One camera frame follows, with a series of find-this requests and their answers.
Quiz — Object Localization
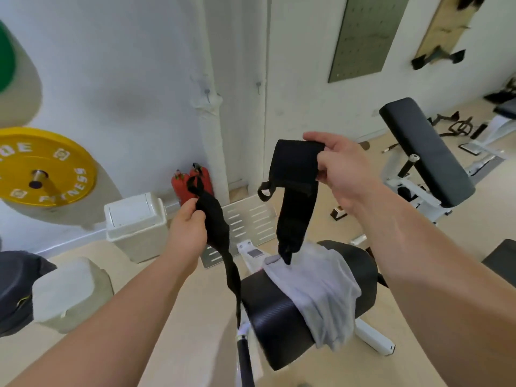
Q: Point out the black wall handle attachment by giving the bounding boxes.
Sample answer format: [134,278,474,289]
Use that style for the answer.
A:
[411,46,467,71]

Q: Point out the black cable handles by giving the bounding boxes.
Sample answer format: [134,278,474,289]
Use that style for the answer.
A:
[427,111,489,140]

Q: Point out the white plastic container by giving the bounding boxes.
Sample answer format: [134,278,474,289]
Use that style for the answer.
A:
[32,256,115,334]

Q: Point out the wooden wall board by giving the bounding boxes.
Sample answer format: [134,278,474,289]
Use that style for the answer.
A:
[415,0,487,61]

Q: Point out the narrow black wrist strap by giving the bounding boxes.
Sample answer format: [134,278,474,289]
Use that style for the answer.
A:
[186,175,243,329]

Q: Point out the green and white weight plate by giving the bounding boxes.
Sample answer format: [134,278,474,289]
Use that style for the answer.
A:
[0,19,43,128]

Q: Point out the grey towel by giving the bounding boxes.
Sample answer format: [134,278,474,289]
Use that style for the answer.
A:
[263,242,363,352]

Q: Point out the black roller bench pad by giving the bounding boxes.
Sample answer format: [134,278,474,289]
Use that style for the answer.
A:
[240,240,380,371]

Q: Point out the white slotted metal plate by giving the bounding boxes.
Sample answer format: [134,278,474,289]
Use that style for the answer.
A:
[200,193,279,270]

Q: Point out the black bar with white collar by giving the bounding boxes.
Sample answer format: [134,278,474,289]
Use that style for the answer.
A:
[235,323,256,387]

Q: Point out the black bag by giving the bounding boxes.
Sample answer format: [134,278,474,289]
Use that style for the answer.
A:
[0,250,57,338]

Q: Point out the wide black wrist wrap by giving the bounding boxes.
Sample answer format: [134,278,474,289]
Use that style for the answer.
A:
[257,139,326,266]

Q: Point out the black incline bench pad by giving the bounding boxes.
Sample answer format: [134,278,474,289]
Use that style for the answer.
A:
[378,97,476,209]

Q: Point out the grey pegboard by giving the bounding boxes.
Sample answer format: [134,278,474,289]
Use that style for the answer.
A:
[328,0,411,84]

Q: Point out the person's left hand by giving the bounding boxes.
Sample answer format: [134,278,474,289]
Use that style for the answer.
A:
[165,197,208,274]

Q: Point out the white incline bench frame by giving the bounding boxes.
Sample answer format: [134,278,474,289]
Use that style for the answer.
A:
[381,114,516,227]

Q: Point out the yellow weight plate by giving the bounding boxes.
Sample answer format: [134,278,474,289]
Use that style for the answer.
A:
[0,127,99,207]

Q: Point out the red fire extinguisher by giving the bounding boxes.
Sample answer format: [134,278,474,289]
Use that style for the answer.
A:
[189,163,214,198]
[171,169,192,206]

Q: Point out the white trash bin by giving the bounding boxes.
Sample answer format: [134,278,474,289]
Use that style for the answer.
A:
[103,192,169,264]

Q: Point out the steel barbell sleeve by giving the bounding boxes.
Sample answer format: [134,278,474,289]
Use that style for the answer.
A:
[28,169,50,190]

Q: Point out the white roller bench frame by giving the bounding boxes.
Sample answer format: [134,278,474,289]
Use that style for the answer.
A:
[235,239,396,357]

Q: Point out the person's left forearm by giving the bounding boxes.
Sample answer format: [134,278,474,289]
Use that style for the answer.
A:
[0,254,199,387]

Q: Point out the black flat bench pad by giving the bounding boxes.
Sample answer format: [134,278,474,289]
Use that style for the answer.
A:
[481,238,516,289]

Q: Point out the person's right hand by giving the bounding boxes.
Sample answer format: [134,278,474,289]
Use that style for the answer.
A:
[302,131,382,211]

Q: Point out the person's right forearm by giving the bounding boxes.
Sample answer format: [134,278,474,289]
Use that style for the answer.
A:
[350,183,516,387]

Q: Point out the white wall pipe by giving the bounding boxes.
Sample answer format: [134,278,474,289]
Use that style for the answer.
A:
[189,0,231,195]

